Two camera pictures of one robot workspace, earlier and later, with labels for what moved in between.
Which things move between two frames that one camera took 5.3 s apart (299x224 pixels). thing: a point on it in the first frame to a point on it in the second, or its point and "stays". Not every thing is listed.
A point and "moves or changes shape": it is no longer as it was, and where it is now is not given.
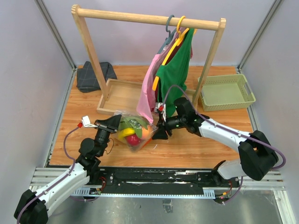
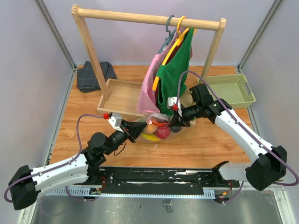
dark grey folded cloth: x=87 y=80 stays
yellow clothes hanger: x=180 y=37 stays
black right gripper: x=161 y=134 to x=179 y=121
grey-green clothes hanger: x=168 y=39 stays
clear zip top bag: x=134 y=130 moves or changes shape
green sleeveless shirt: x=172 y=77 stays
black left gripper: x=110 y=124 to x=135 y=128
